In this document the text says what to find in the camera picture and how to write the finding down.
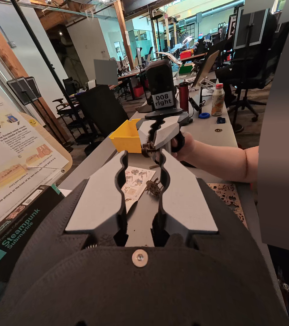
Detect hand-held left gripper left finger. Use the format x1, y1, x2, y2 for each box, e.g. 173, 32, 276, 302
65, 150, 130, 241

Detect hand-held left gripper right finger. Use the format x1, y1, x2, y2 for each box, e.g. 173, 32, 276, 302
152, 149, 219, 241

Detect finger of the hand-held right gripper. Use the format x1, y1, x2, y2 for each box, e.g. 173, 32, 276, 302
152, 115, 189, 165
137, 119, 163, 153

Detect small wooden gear part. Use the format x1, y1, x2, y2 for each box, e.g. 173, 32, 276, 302
141, 141, 158, 159

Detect wooden gear assembly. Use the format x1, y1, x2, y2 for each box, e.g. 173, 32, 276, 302
145, 178, 164, 198

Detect person's right forearm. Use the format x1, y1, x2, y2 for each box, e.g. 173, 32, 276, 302
190, 145, 260, 184

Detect laser-cut wooden parts sheet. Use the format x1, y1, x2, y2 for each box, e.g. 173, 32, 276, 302
207, 183, 248, 230

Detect black model kit box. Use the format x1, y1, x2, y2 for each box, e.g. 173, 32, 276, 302
0, 184, 66, 284

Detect person's right hand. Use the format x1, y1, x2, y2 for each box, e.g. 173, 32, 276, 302
171, 132, 199, 162

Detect yellow plastic bin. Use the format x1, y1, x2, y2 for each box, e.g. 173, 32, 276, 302
108, 119, 143, 154

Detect green box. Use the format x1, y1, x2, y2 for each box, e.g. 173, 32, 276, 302
179, 63, 195, 76

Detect red metal bottle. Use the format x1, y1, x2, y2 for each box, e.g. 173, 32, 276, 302
178, 80, 190, 113

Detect black power strip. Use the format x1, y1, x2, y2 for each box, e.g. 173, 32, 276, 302
188, 96, 201, 112

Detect folded paper instruction sheet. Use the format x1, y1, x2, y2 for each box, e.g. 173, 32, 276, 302
120, 166, 157, 215

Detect black mesh office chair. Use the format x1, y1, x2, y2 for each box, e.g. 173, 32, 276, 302
75, 85, 130, 156

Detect white plastic mechanism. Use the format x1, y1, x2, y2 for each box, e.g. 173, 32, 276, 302
198, 77, 218, 94

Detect tilted wooden board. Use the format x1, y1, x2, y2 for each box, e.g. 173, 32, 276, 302
192, 50, 220, 89

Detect white drink bottle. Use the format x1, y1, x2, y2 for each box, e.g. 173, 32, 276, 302
211, 83, 225, 117

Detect wooden display board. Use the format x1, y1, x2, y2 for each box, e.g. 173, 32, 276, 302
20, 112, 73, 184

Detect large printed instruction sheet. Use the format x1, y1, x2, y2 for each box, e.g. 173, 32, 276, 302
0, 81, 70, 237

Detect large framed tag board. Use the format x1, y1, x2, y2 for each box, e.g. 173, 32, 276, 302
232, 5, 270, 50

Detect black diagonal pole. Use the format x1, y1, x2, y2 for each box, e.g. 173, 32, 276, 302
10, 0, 84, 123

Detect tag boards on stand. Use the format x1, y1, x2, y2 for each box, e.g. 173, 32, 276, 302
6, 76, 42, 106

